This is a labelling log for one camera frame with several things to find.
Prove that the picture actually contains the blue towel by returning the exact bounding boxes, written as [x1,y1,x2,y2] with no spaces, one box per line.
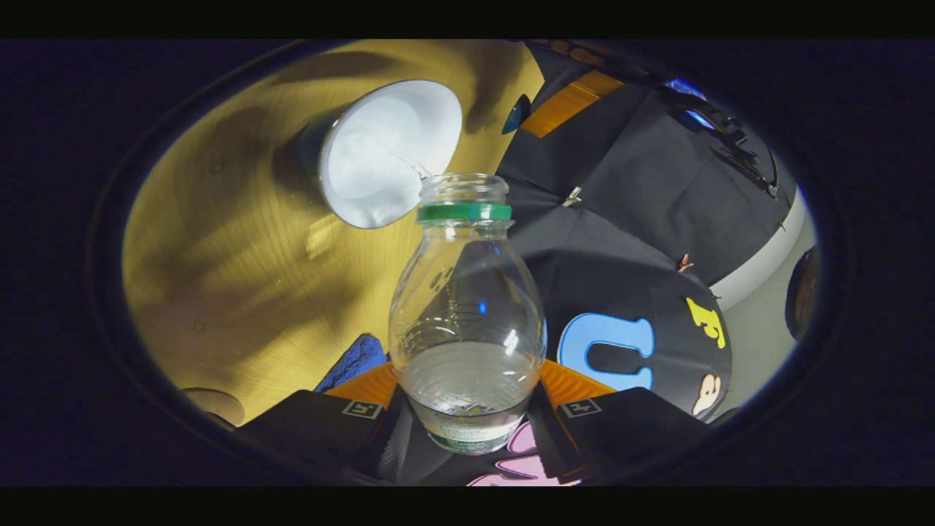
[314,334,388,393]

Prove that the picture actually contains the black backdrop cloth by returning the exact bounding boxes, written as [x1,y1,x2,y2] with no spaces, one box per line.
[409,40,797,487]

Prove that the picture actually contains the clear plastic water bottle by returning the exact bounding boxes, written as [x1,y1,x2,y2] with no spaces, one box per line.
[387,172,549,456]

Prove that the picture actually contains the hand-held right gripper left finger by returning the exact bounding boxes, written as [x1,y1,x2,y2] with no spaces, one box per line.
[237,360,415,487]

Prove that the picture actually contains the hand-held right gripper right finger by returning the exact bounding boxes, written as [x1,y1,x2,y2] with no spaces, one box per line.
[526,358,709,484]

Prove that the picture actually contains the dark round object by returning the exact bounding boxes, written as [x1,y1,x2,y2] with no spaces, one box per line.
[785,245,820,342]

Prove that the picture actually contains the round brown coaster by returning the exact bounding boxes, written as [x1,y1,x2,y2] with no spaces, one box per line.
[181,387,247,428]

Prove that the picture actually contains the blue teacup with white inside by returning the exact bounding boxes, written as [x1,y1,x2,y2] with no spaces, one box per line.
[292,79,465,230]

